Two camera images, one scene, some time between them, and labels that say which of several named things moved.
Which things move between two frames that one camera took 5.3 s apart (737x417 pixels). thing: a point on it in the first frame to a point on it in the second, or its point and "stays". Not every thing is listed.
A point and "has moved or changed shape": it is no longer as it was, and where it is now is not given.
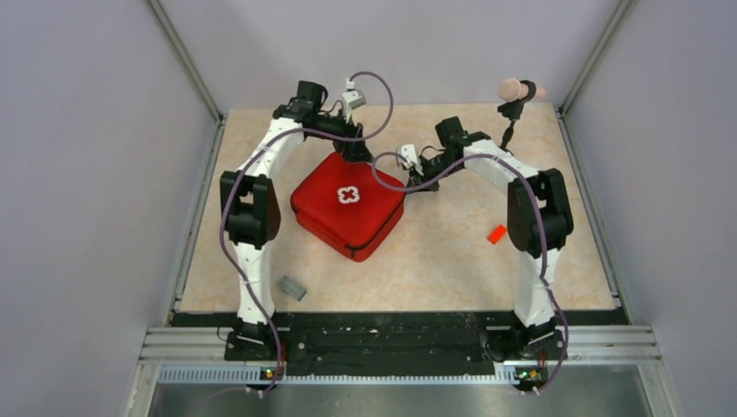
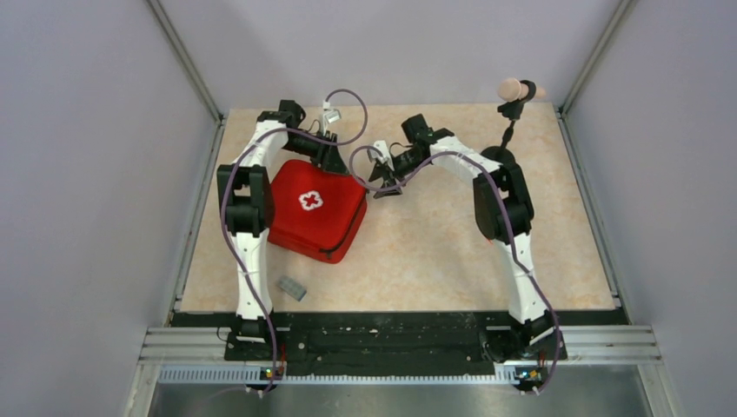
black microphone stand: (513, 110) stays
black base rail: (395, 343) stays
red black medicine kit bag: (353, 208) has moved or changed shape
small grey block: (291, 288) stays
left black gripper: (354, 151) to (327, 157)
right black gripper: (415, 179) to (380, 172)
